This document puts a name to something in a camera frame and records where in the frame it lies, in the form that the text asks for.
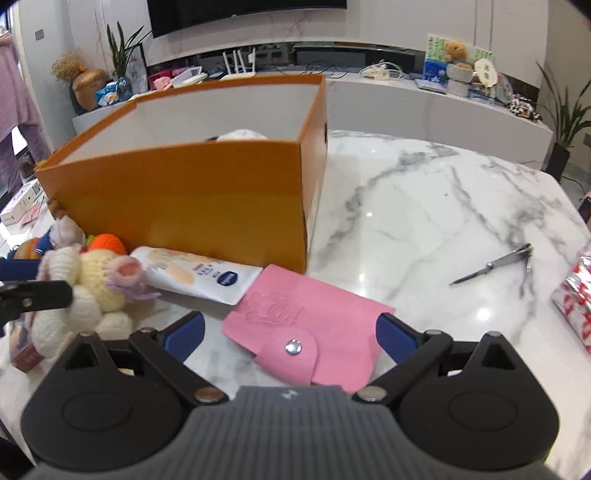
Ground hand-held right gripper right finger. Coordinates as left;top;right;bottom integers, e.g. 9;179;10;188
351;313;522;406

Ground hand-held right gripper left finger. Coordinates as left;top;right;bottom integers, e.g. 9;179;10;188
65;311;230;408

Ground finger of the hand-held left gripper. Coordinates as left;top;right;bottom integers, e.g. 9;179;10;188
0;258;43;282
0;279;75;325

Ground cream crocheted plush toy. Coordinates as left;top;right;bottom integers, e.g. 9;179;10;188
28;244;160;360

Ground pink snap card holder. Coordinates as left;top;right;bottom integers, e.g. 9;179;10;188
222;264;397;394

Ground orange cardboard box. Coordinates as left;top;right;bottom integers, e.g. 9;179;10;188
34;74;329;274

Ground orange and blue crocheted toy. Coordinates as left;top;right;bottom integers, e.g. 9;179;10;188
10;233;54;262

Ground white lotion sachet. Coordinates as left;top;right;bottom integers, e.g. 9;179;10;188
129;246;264;305

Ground mauve crocheted toy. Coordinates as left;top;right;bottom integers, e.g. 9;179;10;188
47;200;87;250

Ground white paper box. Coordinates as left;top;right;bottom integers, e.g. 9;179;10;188
0;179;47;227

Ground orange crocheted carrot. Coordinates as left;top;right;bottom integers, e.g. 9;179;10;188
85;233;127;256

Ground metal nail clipper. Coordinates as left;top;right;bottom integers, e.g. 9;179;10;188
449;244;534;286

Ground shiny red white wrapped package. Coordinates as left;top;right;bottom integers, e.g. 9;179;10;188
551;244;591;356

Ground golden gourd ornament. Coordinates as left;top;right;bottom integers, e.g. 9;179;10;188
52;51;109;114

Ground blue snack bag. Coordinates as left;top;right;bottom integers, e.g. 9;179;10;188
95;82;122;108

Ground white marble media console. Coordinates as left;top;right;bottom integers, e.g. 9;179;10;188
71;69;555;163

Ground framed picture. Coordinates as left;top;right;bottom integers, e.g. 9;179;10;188
124;44;149;93

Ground green plant in blue vase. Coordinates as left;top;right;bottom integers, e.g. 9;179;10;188
105;21;153;101

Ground pink boxes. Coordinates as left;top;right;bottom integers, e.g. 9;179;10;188
148;68;185;93

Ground grey notebook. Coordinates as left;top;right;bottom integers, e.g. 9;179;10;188
414;78;448;95

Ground white tablet device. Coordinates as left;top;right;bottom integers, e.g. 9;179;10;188
171;67;209;88

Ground black and white trinkets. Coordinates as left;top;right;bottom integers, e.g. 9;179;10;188
509;93;543;123

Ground grey woven basket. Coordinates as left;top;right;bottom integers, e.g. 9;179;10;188
445;64;475;97

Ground white power strip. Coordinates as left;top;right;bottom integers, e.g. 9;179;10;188
359;62;407;81

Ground glass ornament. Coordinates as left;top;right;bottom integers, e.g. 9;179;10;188
493;74;514;104

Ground green plant in black pot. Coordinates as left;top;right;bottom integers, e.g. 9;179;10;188
536;60;591;182

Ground round white plaque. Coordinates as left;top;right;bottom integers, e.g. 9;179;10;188
473;58;498;89

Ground white router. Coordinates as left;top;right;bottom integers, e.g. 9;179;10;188
221;46;259;80

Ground brown teddy bear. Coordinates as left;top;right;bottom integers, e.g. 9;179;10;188
444;41;476;70

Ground black television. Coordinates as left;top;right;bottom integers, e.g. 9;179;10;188
147;0;348;39

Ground white panda plush keychain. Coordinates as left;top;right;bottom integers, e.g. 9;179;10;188
207;128;269;142

